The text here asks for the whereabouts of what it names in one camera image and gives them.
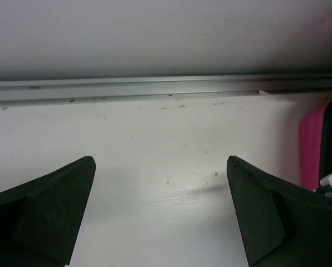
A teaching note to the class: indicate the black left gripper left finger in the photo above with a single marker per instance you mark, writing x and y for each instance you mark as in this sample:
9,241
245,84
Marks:
40,219

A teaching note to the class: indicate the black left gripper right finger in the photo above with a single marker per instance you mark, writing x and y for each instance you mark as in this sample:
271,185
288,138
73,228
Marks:
281,224

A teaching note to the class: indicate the pink suitcase with dark lining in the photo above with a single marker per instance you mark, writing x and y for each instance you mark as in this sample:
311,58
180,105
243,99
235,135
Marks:
315,139

